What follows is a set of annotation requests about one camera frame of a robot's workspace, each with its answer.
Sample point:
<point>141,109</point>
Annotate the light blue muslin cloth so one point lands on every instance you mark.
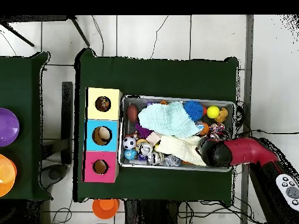
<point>168,120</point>

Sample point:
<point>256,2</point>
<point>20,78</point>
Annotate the colourful patterned cloth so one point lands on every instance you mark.
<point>102,103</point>

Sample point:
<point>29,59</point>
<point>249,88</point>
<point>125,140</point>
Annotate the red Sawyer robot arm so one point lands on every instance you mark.
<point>245,149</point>

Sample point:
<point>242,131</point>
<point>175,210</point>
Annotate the shallow mesh bin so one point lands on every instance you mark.
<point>177,168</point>

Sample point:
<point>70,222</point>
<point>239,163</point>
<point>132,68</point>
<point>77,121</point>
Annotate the wooden box with three holes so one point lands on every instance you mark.
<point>93,114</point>

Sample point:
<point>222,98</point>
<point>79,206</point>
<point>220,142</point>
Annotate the brown toy football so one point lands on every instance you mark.
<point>132,113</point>

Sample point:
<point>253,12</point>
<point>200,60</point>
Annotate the crushed can with printed label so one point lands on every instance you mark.
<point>146,148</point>

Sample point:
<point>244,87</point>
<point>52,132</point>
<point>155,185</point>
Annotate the small soccer ball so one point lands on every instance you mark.
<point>129,143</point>

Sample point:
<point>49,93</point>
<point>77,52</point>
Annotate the crushed silver can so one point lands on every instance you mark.
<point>155,159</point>

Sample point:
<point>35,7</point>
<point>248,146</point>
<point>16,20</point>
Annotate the small blue globe ball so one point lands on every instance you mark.
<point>130,154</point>

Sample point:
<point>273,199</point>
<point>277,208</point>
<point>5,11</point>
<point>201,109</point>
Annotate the cream muslin cloth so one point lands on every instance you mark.
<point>179,149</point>

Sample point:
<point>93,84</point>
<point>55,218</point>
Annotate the blue spiky ball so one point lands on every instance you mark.
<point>193,110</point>

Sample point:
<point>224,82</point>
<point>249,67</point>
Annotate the small orange basketball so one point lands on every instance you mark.
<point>205,128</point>

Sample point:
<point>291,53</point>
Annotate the yellow ball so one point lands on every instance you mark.
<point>213,112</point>

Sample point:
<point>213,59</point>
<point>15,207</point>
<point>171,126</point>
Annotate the black upright panel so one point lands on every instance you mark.
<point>67,105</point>

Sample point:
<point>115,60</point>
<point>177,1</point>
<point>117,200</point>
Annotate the orange floor cone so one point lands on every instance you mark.
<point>105,208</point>

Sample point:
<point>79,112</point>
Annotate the black tripod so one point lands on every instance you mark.
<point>79,31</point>

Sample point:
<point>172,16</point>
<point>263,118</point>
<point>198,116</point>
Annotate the dark green side tablecloth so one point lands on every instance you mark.
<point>23,88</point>

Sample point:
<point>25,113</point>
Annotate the purple plastic bowl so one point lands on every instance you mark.
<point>8,127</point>

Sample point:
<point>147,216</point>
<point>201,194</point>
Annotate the orange plastic bowl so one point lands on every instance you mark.
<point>7,175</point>

